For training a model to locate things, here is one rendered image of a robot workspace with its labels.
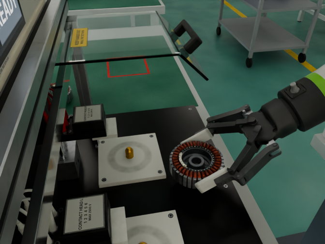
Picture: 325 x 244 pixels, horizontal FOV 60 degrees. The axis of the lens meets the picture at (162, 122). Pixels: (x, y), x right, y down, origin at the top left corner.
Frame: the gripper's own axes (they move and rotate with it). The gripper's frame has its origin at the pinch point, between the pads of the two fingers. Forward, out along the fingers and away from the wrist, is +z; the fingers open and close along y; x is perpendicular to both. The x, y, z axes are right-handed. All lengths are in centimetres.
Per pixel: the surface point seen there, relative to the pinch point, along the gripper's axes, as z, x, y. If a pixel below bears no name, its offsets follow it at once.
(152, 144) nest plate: 9.4, 0.8, -13.0
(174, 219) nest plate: 8.7, 1.2, 8.9
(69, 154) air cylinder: 23.8, -12.7, -8.6
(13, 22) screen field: 6.9, -40.3, 1.4
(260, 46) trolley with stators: -74, 119, -195
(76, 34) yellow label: 6.7, -30.6, -15.7
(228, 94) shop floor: -22, 110, -147
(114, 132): 11.8, -12.2, -7.5
